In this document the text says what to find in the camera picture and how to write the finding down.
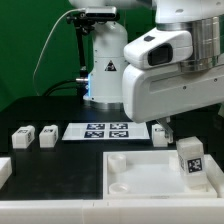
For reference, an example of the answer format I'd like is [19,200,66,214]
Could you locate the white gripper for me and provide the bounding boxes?
[122,64,224,143]

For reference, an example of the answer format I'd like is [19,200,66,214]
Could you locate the white square table top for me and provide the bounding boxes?
[103,150,218,199]

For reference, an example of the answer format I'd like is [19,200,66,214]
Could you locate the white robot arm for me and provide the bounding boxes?
[69,0,224,125]

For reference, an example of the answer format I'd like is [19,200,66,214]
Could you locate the white sheet with fiducial tags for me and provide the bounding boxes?
[62,122,149,141]

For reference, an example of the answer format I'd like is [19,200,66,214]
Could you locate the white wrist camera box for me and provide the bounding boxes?
[124,28,193,70]

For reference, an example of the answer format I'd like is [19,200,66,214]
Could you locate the white front barrier wall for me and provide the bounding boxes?
[0,199,224,224]

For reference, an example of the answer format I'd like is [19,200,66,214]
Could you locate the black cables at base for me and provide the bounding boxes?
[43,78,88,98]

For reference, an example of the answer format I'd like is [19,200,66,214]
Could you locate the black camera stand pole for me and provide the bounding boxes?
[66,13,94,97]

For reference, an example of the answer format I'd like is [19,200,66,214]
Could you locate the black camera on stand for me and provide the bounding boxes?
[80,6,117,20]

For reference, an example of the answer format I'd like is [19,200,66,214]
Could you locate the white camera cable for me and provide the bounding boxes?
[32,7,87,97]

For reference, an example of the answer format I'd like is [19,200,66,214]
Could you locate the white left barrier wall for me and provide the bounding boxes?
[0,157,12,189]

